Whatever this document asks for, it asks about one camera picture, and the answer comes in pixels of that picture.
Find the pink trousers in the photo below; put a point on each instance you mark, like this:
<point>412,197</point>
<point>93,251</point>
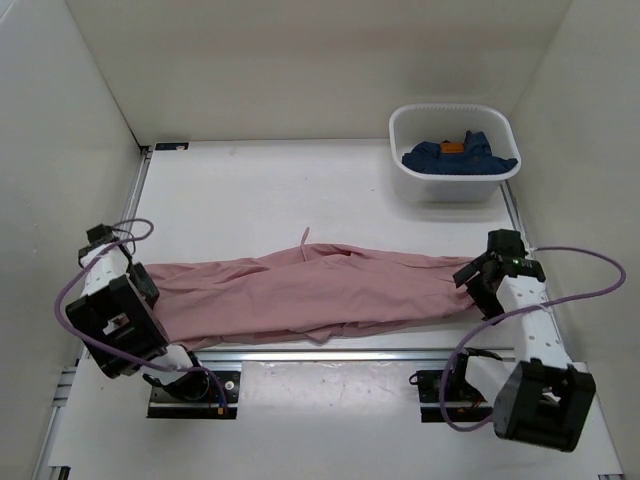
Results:
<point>311,292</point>

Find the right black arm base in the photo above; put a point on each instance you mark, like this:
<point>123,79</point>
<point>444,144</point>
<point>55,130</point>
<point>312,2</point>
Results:
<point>465,404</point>

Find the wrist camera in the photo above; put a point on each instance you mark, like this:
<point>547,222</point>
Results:
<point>506,243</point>
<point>100,235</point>

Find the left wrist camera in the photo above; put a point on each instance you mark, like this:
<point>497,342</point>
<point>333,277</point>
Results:
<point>100,235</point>

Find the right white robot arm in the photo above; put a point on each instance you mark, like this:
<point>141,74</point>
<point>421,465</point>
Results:
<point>541,399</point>

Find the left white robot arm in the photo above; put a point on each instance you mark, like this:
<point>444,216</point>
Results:
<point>116,308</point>

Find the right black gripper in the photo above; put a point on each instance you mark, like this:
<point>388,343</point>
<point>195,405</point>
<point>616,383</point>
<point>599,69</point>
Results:
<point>490,307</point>

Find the white plastic basket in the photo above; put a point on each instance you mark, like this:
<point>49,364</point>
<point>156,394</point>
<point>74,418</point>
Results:
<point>412,124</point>

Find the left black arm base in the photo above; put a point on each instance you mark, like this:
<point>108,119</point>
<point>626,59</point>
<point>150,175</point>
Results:
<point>195,396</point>

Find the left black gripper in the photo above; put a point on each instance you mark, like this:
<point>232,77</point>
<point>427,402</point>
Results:
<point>145,284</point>

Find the dark blue jeans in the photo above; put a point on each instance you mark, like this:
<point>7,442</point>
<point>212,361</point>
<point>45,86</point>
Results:
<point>472,157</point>

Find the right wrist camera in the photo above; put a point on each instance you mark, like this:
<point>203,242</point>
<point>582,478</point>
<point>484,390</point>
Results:
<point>506,243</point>

